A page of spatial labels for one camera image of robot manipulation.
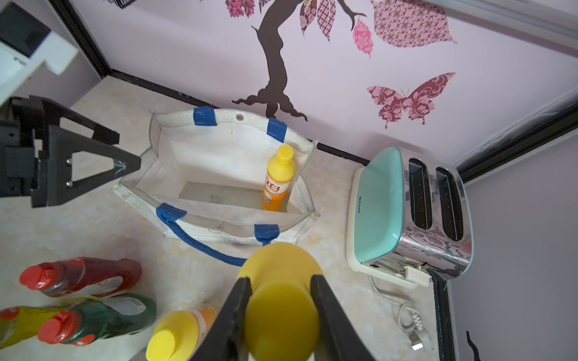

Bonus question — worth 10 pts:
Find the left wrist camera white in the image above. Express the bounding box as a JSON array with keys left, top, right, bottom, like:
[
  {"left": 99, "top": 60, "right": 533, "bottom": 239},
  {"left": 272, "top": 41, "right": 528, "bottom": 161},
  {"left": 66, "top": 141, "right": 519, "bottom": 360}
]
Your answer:
[{"left": 1, "top": 2, "right": 78, "bottom": 105}]

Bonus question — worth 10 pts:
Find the red liquid soap bottle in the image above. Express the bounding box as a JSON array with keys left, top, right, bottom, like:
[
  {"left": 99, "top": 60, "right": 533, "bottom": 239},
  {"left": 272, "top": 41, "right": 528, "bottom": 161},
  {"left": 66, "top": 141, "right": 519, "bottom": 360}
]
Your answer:
[{"left": 19, "top": 257, "right": 142, "bottom": 297}]

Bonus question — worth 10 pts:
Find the orange dish soap bottle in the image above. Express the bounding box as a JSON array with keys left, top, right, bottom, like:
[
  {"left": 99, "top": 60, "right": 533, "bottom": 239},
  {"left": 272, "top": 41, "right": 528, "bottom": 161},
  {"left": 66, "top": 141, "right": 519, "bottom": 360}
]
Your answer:
[
  {"left": 145, "top": 303, "right": 217, "bottom": 361},
  {"left": 238, "top": 243, "right": 323, "bottom": 360},
  {"left": 261, "top": 145, "right": 297, "bottom": 211}
]

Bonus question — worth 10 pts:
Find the aluminium rail back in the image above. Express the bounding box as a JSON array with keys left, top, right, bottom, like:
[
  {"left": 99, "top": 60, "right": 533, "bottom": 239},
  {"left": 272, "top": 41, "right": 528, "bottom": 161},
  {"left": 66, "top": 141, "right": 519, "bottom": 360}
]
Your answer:
[{"left": 434, "top": 0, "right": 577, "bottom": 49}]

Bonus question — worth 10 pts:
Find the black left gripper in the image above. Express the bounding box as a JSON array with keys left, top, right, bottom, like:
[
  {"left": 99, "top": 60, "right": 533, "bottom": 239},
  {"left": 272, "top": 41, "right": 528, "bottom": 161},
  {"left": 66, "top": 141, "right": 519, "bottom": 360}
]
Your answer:
[{"left": 1, "top": 96, "right": 141, "bottom": 208}]

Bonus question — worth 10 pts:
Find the white canvas shopping bag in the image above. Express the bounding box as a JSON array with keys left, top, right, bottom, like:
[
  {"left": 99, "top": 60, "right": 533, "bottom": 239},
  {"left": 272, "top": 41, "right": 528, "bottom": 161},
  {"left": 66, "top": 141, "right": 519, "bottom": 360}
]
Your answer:
[{"left": 113, "top": 107, "right": 319, "bottom": 266}]

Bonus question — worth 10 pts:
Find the white toaster power cable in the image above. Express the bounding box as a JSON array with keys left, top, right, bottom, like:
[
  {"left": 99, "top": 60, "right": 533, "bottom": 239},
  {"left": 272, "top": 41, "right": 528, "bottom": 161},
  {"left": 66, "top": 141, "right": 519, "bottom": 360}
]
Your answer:
[{"left": 367, "top": 274, "right": 435, "bottom": 352}]

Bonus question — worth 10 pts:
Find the yellow-green soap bottle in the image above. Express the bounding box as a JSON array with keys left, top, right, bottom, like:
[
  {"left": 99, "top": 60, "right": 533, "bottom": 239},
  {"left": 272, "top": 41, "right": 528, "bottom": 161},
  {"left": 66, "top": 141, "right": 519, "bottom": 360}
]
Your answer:
[{"left": 1, "top": 297, "right": 87, "bottom": 349}]

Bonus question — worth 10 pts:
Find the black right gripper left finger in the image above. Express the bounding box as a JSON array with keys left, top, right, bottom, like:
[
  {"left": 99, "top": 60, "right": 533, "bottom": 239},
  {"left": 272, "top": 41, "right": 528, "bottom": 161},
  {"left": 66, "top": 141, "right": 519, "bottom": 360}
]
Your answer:
[{"left": 190, "top": 278, "right": 252, "bottom": 361}]

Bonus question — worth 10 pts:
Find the mint chrome toaster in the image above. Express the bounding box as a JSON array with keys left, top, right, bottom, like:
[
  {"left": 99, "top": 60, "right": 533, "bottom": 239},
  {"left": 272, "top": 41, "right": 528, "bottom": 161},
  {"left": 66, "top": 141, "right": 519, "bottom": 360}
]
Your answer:
[{"left": 346, "top": 147, "right": 474, "bottom": 290}]

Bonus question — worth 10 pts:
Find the dark green soap bottle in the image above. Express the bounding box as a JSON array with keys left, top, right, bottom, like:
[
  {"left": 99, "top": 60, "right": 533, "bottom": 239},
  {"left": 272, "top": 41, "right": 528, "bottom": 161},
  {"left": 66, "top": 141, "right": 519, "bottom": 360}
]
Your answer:
[{"left": 37, "top": 293, "right": 157, "bottom": 346}]

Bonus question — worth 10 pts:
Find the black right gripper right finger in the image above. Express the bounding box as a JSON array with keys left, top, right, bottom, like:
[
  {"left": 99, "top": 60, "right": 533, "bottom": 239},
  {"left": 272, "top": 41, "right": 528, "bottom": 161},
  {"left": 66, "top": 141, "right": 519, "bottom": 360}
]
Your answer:
[{"left": 310, "top": 275, "right": 375, "bottom": 361}]

